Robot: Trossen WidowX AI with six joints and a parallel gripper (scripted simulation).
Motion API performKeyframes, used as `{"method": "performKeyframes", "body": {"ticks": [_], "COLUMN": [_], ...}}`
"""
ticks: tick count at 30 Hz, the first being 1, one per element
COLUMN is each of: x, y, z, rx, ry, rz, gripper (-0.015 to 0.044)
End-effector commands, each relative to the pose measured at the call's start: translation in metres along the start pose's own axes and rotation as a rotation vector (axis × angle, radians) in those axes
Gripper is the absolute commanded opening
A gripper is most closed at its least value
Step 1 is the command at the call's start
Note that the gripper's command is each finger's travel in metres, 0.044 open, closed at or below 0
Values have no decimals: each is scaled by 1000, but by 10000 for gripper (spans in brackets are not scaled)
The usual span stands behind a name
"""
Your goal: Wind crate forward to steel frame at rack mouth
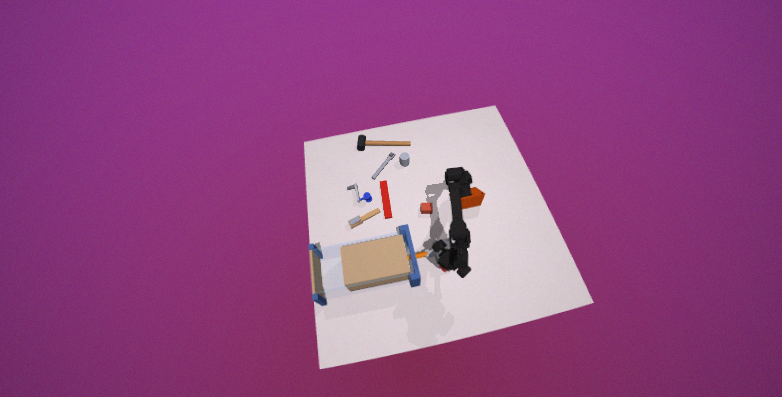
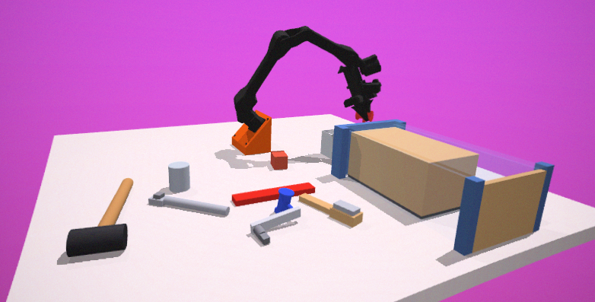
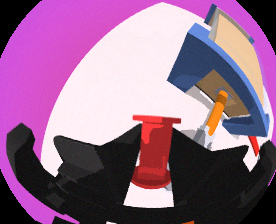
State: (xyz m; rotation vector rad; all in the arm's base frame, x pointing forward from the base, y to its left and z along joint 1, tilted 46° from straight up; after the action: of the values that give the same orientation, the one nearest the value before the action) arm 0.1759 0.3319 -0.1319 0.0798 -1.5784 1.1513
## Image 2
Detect wooden brush with grey bristles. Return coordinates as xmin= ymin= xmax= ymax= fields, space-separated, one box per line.
xmin=299 ymin=193 xmax=364 ymax=227

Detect grey metal rod with square end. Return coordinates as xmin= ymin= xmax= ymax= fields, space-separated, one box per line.
xmin=148 ymin=192 xmax=230 ymax=216

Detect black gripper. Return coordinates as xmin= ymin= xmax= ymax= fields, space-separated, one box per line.
xmin=344 ymin=78 xmax=377 ymax=122

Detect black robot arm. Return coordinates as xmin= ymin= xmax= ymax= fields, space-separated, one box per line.
xmin=234 ymin=26 xmax=382 ymax=133

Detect black mallet with wooden handle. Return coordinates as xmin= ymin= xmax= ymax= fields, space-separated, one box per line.
xmin=66 ymin=178 xmax=134 ymax=257

